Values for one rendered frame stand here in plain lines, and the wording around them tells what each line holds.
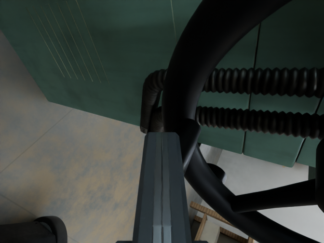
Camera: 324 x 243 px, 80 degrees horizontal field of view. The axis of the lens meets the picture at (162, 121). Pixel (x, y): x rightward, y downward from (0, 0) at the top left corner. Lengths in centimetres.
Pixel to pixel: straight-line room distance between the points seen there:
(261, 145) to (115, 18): 35
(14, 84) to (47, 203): 51
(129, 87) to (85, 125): 56
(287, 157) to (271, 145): 4
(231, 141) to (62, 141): 72
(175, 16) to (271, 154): 30
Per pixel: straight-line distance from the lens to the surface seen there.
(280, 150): 41
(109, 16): 41
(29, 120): 85
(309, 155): 42
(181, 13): 33
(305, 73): 19
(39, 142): 89
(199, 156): 19
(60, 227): 93
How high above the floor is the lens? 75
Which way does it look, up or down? 29 degrees down
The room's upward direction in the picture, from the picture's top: 104 degrees clockwise
